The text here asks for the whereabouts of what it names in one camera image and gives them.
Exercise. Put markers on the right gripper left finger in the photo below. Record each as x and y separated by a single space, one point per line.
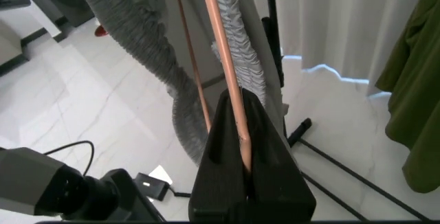
216 182

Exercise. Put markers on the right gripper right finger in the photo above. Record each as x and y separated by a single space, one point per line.
278 189

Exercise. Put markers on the pink clothes hanger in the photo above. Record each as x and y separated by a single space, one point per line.
223 45

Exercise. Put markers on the pale grey garment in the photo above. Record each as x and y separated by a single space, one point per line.
137 28

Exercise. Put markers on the green short-sleeved shirt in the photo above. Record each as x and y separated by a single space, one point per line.
419 79

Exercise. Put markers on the black clothes rack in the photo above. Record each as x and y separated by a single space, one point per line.
273 28

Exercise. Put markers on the black power adapter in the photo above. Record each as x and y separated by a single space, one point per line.
151 187

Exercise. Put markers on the white curtain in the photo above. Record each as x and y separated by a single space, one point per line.
326 18

